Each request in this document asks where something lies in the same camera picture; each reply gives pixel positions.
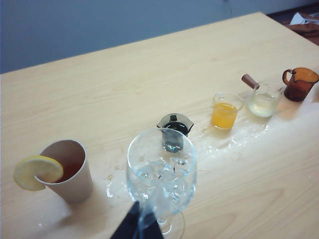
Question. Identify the clear wine glass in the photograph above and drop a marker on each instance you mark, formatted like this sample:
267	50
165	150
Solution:
164	225

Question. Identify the amber glass beaker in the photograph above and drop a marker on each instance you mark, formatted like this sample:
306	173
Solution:
296	89

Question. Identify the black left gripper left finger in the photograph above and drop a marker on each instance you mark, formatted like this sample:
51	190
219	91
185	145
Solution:
127	226

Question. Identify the clear ice cubes heap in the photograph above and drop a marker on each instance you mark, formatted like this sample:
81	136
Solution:
162	174

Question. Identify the yellow lemon slice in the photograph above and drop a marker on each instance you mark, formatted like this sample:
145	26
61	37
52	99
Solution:
32	171

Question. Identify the white crumpled paper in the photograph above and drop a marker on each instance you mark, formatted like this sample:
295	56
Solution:
299	18

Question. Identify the glass beaker with orange juice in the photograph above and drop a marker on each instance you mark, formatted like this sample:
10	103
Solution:
223	117

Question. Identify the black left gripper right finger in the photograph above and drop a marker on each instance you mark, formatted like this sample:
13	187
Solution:
152	229

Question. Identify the beige paper cup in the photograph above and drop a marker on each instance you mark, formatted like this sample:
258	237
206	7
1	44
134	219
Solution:
79	179

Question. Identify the grey smoked glass beaker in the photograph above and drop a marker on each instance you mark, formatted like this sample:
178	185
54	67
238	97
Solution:
174	122

